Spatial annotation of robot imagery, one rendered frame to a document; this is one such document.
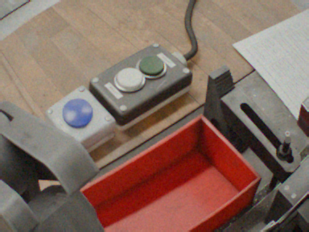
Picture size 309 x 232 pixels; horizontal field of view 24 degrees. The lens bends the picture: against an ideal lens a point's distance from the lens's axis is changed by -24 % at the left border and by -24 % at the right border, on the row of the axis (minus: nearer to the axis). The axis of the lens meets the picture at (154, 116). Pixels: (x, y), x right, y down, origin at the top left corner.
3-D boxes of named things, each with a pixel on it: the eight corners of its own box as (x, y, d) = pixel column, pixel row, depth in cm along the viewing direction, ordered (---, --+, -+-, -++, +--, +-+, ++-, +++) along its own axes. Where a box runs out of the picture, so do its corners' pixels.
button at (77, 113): (56, 118, 102) (56, 107, 101) (80, 101, 104) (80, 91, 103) (74, 140, 101) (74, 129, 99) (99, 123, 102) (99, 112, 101)
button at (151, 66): (133, 73, 107) (133, 62, 106) (152, 62, 109) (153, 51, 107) (149, 88, 106) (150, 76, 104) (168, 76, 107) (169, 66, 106)
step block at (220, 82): (201, 125, 105) (208, 74, 98) (218, 112, 107) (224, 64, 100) (233, 158, 103) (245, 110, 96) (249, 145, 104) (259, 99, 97)
